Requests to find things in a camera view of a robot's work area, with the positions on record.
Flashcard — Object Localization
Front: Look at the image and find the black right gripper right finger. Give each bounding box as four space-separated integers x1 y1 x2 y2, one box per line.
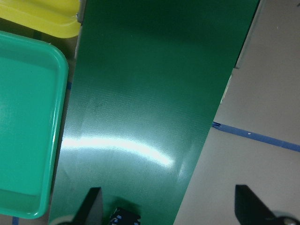
235 185 281 225

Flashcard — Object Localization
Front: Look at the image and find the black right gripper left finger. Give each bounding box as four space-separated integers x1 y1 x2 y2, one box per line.
72 187 103 225

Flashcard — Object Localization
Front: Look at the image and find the green conveyor belt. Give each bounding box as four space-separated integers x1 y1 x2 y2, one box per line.
49 0 259 225

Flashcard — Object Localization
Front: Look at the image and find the green plastic tray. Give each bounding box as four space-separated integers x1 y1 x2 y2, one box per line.
0 31 69 219

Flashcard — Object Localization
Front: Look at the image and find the yellow plastic tray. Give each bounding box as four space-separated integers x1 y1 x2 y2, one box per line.
0 0 81 38

